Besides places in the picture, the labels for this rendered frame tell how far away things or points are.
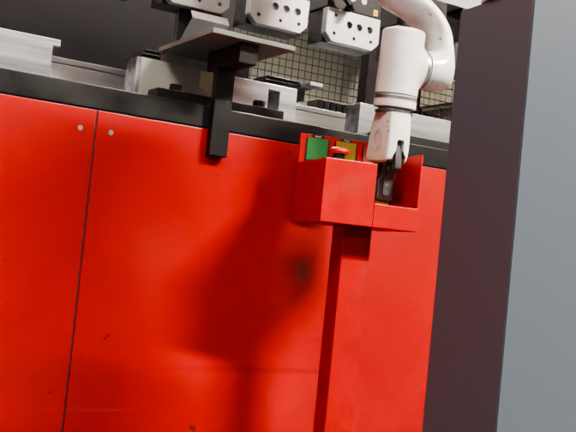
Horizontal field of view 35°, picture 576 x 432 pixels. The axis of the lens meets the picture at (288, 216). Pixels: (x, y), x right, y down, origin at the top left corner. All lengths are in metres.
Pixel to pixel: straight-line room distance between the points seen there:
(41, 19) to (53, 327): 0.96
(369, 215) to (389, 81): 0.26
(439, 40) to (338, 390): 0.71
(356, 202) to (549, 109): 0.51
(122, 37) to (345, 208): 1.01
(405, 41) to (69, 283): 0.78
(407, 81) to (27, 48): 0.74
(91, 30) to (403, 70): 0.99
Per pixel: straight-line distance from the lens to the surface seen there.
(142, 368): 1.84
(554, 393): 1.37
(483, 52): 1.43
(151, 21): 2.56
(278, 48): 1.82
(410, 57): 1.81
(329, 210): 1.71
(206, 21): 1.97
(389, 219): 1.76
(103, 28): 2.51
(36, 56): 1.89
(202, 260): 1.86
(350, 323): 1.79
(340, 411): 1.81
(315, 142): 1.87
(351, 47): 2.21
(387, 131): 1.78
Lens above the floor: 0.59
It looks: 2 degrees up
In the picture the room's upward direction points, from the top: 6 degrees clockwise
